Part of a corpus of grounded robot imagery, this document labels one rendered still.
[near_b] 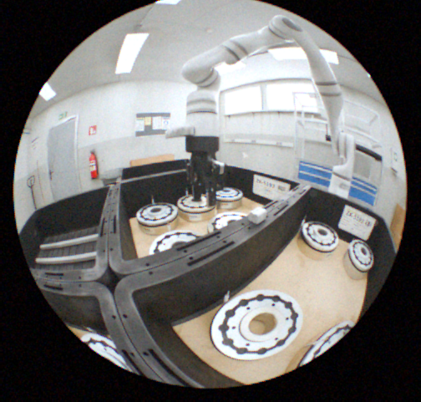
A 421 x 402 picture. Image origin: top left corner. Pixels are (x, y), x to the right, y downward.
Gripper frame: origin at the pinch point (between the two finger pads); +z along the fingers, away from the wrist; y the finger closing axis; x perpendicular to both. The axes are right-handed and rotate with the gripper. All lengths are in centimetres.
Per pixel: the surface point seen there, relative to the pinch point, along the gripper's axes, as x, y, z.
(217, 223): 2.4, -8.5, 2.1
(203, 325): 15.2, -22.4, 5.3
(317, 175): -188, 0, 16
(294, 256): -4.2, -23.6, 5.4
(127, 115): 13, 278, -94
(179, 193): 2.3, 9.9, 1.6
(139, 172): 10.8, 39.9, -1.7
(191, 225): 4.8, -2.0, 5.2
